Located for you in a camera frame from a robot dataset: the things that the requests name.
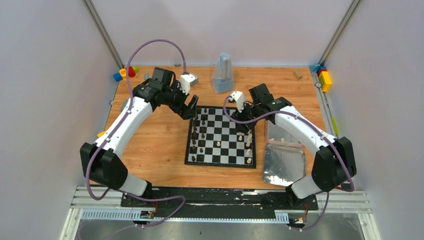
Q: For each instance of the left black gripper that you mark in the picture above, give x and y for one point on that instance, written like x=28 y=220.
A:
x=182 y=107

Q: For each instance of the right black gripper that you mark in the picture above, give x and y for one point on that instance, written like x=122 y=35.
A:
x=246 y=126

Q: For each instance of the clear plastic container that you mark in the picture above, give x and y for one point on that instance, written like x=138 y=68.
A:
x=280 y=136

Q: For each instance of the black white chessboard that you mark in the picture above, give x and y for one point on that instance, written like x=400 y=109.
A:
x=211 y=126

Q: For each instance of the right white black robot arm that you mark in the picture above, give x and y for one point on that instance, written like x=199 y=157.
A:
x=334 y=160

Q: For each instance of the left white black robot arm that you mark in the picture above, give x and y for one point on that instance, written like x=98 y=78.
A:
x=101 y=161

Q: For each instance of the small wooden block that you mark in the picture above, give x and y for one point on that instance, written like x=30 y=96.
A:
x=298 y=75

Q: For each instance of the silver metal tray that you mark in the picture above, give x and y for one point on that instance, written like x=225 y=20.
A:
x=283 y=165

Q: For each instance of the blue grey lego brick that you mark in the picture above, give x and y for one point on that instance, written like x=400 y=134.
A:
x=123 y=106

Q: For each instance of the colourful toy blocks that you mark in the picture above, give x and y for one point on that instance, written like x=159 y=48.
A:
x=123 y=73

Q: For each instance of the stacked lego bricks right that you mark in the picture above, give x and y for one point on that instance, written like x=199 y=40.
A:
x=323 y=76

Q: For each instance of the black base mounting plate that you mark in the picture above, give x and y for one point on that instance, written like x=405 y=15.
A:
x=221 y=203

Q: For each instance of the yellow plastic triangle toy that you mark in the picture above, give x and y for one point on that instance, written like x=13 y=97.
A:
x=100 y=134

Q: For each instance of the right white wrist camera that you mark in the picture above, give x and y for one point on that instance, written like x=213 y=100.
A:
x=237 y=98

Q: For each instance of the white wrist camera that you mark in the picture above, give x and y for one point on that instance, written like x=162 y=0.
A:
x=187 y=81
x=237 y=98

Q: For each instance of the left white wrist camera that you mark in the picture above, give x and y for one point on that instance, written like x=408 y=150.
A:
x=187 y=81

